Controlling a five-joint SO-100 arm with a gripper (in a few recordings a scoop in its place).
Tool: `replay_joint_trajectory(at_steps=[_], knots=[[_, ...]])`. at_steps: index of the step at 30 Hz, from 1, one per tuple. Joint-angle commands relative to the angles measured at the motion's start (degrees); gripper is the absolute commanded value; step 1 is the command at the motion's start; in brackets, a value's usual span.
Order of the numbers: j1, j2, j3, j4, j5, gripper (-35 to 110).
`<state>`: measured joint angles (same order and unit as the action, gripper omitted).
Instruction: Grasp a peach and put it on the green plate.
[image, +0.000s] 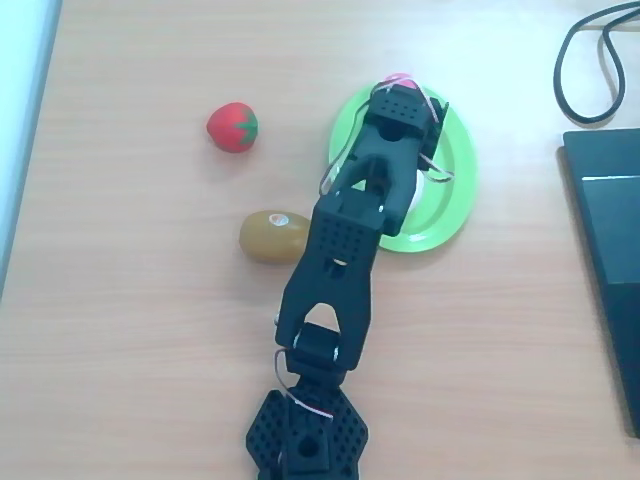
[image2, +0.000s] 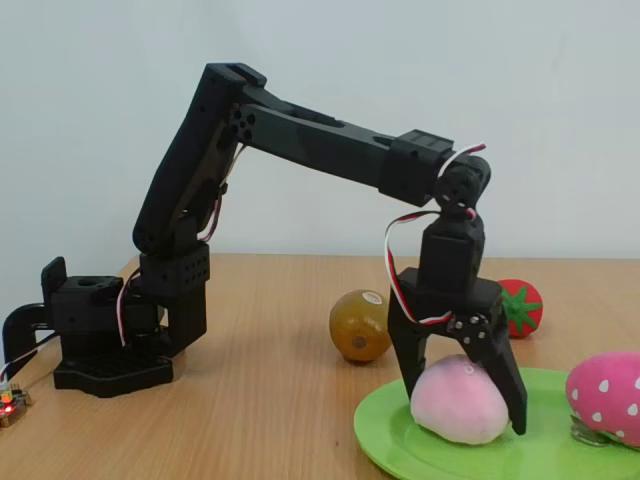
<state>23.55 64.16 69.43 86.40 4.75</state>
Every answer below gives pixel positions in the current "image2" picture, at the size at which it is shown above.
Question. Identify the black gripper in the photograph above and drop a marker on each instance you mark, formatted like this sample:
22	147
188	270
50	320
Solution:
442	300

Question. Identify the pink plush peach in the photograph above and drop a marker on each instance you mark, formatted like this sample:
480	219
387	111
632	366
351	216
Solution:
450	405

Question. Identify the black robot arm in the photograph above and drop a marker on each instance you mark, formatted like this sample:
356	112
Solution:
300	140

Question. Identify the green oval plate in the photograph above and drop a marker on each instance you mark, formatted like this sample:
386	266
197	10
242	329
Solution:
390	435

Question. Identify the red plush tomato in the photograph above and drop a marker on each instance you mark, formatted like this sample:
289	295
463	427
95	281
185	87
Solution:
525	310

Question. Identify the brown kiwi with sticker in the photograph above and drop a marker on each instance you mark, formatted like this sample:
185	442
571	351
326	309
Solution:
357	325

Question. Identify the pink white-dotted plush strawberry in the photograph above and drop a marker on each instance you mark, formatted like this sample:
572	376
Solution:
610	390

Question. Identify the black table clamp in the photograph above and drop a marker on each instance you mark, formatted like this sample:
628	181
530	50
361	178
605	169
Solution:
15	325

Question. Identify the small controller board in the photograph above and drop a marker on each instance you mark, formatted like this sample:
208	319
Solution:
12	406

